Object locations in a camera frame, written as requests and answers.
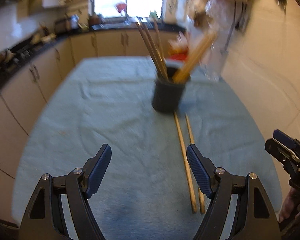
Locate grey-green table cloth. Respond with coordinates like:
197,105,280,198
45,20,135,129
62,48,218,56
12,57,282,239

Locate beige kitchen base cabinets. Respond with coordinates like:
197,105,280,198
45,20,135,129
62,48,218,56
0,28,149,178

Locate red cloth at window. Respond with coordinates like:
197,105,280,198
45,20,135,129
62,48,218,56
115,3,127,14

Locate clear glass mug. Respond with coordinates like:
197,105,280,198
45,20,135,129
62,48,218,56
199,17,231,82

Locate hanging plastic bags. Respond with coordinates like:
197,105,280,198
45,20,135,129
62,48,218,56
189,0,256,43

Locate person's right hand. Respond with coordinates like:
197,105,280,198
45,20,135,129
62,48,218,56
279,187,300,223

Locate black utensil holder cup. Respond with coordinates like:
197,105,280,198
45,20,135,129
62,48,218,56
152,62,191,113

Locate black hanging cable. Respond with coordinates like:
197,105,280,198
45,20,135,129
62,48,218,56
221,0,241,54

